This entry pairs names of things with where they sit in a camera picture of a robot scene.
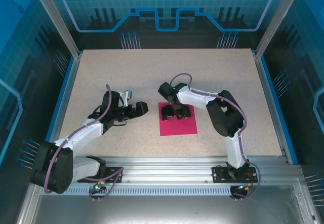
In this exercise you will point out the right aluminium frame post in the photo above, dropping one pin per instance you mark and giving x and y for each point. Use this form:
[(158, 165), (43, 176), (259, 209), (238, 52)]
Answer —
[(274, 18)]

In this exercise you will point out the left blue-edged side rail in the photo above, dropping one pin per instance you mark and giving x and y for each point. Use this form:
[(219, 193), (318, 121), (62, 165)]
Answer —
[(63, 107)]

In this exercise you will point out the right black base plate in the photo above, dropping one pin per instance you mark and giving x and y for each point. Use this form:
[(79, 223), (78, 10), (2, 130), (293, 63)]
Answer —
[(217, 174)]

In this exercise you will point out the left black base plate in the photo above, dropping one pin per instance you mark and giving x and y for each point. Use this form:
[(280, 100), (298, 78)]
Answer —
[(114, 171)]

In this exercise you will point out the blue-edged side rail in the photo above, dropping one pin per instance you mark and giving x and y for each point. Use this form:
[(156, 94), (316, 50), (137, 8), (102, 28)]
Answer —
[(271, 107), (63, 107)]

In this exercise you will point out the magenta cloth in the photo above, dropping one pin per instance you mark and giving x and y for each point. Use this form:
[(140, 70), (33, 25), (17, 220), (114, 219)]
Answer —
[(177, 129)]

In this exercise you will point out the right blue-edged side rail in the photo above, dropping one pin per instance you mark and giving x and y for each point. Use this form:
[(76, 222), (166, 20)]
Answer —
[(271, 107)]

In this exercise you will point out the base led connector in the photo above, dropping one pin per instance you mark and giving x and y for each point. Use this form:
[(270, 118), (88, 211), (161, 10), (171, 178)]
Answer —
[(245, 186), (97, 187)]

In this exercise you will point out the aluminium mounting rail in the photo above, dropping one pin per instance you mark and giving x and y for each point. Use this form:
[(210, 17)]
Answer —
[(164, 168)]

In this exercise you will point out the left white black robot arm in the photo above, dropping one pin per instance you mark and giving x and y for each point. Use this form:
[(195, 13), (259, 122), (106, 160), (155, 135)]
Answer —
[(83, 132)]

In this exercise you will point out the left base LED connector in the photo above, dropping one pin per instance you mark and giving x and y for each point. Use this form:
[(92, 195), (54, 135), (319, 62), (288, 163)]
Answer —
[(97, 187)]

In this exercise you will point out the right base LED connector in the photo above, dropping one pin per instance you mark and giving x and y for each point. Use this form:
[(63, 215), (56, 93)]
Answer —
[(245, 186)]

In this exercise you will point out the aluminium frame post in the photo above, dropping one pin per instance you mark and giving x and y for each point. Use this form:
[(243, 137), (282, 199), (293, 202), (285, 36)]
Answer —
[(57, 18), (274, 18)]

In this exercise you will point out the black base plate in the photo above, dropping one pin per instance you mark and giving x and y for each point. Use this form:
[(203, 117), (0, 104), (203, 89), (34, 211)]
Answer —
[(114, 171), (217, 174)]

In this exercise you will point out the metal sheet tray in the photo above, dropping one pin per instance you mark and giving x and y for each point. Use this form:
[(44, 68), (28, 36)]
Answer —
[(164, 208)]

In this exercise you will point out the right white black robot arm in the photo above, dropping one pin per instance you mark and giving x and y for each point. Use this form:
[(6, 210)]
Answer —
[(197, 97)]

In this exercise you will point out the left aluminium frame post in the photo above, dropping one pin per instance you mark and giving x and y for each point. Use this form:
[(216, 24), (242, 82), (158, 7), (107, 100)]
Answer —
[(57, 18)]

